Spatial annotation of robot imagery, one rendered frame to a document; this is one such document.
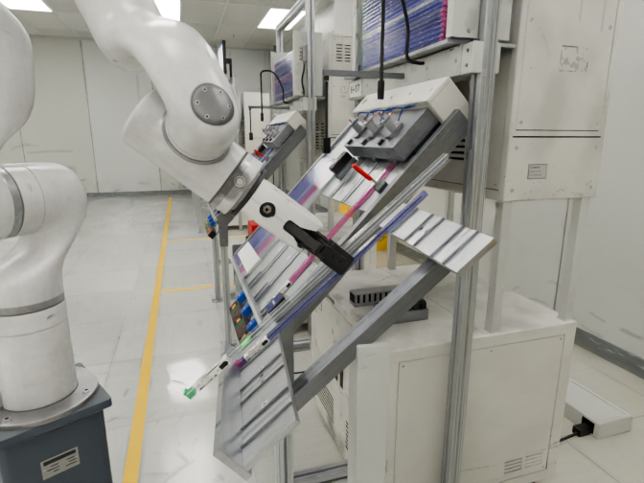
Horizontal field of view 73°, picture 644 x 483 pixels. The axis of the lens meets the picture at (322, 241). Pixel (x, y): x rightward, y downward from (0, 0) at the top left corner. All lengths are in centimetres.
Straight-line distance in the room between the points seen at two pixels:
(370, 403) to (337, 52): 206
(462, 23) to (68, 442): 116
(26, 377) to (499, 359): 116
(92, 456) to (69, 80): 927
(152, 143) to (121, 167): 928
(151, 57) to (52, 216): 42
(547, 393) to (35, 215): 144
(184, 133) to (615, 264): 248
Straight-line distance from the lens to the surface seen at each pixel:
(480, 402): 145
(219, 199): 56
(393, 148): 110
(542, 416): 164
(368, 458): 91
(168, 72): 50
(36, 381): 91
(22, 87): 83
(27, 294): 86
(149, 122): 55
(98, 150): 988
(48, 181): 86
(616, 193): 271
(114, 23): 61
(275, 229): 55
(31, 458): 95
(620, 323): 278
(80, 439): 96
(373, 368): 80
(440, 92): 114
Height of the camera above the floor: 116
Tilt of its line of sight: 13 degrees down
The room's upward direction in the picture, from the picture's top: straight up
